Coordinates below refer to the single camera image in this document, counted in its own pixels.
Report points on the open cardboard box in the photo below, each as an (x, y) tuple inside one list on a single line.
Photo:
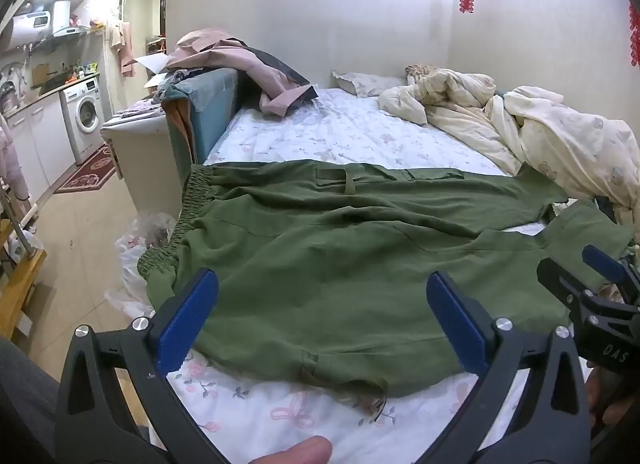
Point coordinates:
[(152, 66)]

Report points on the person's right hand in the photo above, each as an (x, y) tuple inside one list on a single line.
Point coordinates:
[(597, 394)]

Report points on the white washing machine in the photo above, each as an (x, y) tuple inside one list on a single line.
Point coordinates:
[(82, 113)]

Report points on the white kitchen base cabinet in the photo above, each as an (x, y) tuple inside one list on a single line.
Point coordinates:
[(40, 143)]

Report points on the yellow wooden stool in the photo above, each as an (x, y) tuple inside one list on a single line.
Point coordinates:
[(25, 274)]

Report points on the green pants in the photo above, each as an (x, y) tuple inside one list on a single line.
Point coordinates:
[(325, 254)]

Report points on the blue headboard cushion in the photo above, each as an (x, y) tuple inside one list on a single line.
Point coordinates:
[(210, 103)]

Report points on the pink coat pile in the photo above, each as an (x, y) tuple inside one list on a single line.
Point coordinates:
[(240, 61)]

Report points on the person's grey trouser leg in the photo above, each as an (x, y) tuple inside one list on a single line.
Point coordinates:
[(25, 404)]

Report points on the bed with floral sheet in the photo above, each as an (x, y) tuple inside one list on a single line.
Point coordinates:
[(350, 128)]

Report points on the beige side cabinet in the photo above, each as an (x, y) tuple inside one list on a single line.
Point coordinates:
[(145, 158)]

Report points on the red patterned rug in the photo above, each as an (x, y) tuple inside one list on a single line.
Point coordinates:
[(87, 173)]

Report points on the cream quilt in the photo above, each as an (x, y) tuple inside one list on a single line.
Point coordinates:
[(565, 138)]

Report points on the hanging pink towels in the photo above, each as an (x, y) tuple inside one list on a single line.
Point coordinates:
[(124, 43)]

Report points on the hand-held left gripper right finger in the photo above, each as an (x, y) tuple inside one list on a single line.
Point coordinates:
[(457, 324)]

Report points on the pale pillow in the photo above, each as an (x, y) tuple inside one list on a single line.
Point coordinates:
[(370, 82)]

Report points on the white plastic bag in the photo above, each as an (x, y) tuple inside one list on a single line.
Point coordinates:
[(135, 244)]

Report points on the person's left hand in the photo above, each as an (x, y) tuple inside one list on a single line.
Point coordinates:
[(295, 451)]

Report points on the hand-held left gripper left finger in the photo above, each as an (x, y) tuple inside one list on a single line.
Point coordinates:
[(187, 324)]

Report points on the range hood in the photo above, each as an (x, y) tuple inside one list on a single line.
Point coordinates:
[(70, 31)]

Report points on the white water heater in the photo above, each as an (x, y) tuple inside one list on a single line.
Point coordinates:
[(35, 23)]

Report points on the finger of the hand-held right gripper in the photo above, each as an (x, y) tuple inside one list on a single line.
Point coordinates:
[(602, 264), (557, 279)]

